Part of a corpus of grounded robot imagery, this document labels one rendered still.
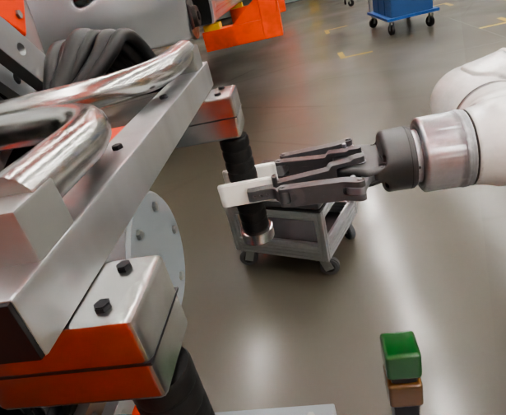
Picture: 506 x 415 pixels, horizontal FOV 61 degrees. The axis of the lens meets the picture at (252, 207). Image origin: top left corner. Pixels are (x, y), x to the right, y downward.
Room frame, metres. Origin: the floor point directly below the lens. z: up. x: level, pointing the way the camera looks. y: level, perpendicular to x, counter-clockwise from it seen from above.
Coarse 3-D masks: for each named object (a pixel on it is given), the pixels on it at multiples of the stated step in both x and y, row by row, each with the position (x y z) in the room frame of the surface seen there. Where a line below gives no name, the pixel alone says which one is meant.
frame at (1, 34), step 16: (0, 16) 0.52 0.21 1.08; (0, 32) 0.51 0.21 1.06; (16, 32) 0.54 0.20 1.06; (0, 48) 0.50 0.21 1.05; (16, 48) 0.53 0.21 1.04; (32, 48) 0.55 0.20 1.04; (0, 64) 0.55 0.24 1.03; (16, 64) 0.52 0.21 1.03; (32, 64) 0.54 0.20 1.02; (0, 80) 0.54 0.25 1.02; (16, 80) 0.58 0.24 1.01; (32, 80) 0.54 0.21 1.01; (16, 96) 0.57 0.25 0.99; (128, 400) 0.42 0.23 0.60
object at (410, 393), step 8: (384, 376) 0.36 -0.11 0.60; (392, 384) 0.33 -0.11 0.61; (400, 384) 0.33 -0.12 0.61; (408, 384) 0.33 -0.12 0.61; (416, 384) 0.33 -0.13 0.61; (392, 392) 0.33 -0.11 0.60; (400, 392) 0.33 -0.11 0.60; (408, 392) 0.33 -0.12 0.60; (416, 392) 0.32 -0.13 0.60; (392, 400) 0.33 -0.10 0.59; (400, 400) 0.33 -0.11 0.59; (408, 400) 0.33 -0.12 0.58; (416, 400) 0.32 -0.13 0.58
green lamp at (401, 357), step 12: (384, 336) 0.36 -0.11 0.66; (396, 336) 0.36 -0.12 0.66; (408, 336) 0.35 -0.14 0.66; (384, 348) 0.34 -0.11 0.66; (396, 348) 0.34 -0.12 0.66; (408, 348) 0.34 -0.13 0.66; (384, 360) 0.34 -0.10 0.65; (396, 360) 0.33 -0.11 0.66; (408, 360) 0.33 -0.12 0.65; (420, 360) 0.32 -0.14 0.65; (396, 372) 0.33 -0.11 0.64; (408, 372) 0.33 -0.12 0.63; (420, 372) 0.32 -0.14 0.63
